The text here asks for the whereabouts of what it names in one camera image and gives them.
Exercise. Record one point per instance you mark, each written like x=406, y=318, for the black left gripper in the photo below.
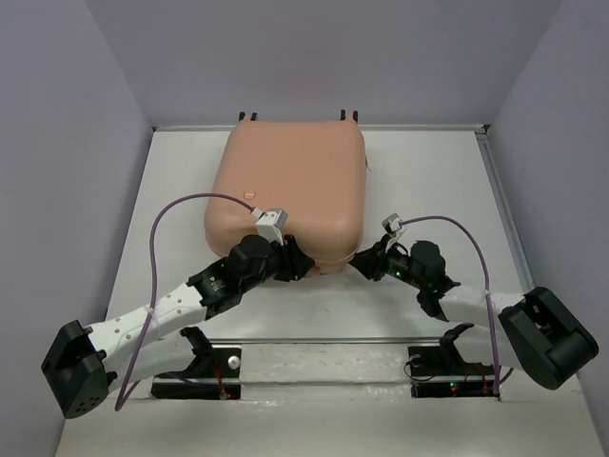
x=294, y=265

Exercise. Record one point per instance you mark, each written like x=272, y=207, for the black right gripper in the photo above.
x=371, y=261

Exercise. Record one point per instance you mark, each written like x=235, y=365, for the pink hard-shell suitcase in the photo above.
x=315, y=171

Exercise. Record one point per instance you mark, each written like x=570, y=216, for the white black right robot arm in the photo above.
x=533, y=332

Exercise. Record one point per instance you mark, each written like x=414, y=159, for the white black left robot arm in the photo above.
x=85, y=364

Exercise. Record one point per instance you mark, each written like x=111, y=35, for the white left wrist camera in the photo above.
x=270, y=224

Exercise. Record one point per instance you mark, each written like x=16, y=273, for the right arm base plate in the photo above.
x=435, y=372

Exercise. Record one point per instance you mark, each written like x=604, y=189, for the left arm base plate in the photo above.
x=216, y=380

